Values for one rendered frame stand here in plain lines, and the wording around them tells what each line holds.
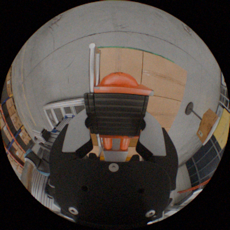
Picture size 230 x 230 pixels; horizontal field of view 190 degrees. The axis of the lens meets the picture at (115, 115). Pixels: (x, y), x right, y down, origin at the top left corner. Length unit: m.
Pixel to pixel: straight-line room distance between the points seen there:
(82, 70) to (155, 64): 1.04
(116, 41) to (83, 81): 0.86
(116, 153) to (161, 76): 0.71
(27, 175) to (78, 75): 1.39
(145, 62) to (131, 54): 0.13
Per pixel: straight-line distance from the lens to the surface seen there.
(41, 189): 1.02
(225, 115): 7.17
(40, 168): 0.72
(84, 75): 1.29
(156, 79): 0.73
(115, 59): 0.65
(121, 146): 0.18
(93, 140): 0.47
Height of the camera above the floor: 1.18
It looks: 58 degrees down
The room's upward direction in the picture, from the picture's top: 177 degrees counter-clockwise
